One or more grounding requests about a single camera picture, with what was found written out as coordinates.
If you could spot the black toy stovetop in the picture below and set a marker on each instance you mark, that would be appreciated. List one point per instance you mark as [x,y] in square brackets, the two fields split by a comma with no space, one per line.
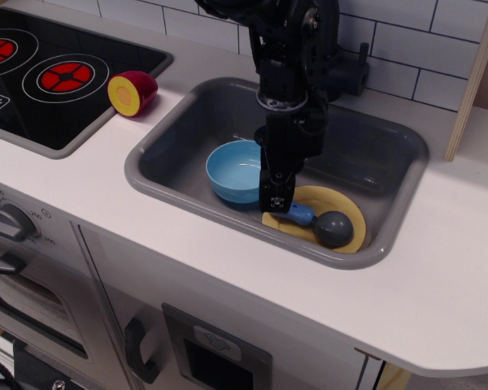
[53,81]

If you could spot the dark grey toy faucet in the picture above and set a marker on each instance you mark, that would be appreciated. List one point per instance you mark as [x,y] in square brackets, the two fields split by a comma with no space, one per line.
[345,75]

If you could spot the yellow plastic plate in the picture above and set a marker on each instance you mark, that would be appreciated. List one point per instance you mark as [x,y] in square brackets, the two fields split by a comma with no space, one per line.
[321,200]

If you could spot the grey oven knob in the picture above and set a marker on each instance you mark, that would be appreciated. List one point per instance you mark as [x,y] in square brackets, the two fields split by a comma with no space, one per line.
[15,225]

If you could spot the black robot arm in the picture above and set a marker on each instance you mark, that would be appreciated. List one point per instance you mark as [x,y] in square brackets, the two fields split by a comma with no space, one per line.
[287,52]

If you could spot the light wooden side post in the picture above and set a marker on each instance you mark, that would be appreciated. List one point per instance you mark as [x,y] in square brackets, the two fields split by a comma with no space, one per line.
[466,105]

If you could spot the blue plastic bowl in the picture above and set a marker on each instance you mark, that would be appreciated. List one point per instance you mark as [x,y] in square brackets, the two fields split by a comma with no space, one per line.
[233,170]

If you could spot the grey plastic sink basin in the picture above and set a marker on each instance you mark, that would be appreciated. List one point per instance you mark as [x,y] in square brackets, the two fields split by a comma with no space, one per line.
[375,163]

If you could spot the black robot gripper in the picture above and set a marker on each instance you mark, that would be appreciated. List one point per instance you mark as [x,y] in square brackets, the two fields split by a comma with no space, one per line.
[286,140]

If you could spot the blue and grey toy spoon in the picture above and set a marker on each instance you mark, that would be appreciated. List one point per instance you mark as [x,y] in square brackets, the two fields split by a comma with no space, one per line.
[332,228]

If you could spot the grey oven door handle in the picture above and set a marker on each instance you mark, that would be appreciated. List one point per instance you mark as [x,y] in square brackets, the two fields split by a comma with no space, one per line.
[11,264]

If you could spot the toy oven door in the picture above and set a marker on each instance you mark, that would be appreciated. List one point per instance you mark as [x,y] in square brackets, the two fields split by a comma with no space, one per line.
[50,309]

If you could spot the dark grey cabinet handle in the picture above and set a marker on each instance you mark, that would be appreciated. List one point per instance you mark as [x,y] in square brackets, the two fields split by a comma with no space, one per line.
[134,334]

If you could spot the grey dishwasher control panel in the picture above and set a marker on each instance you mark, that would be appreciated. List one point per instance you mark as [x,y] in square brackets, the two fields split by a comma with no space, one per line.
[213,358]

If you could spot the red yellow toy fruit half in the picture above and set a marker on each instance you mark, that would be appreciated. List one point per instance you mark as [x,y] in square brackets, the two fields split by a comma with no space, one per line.
[130,92]

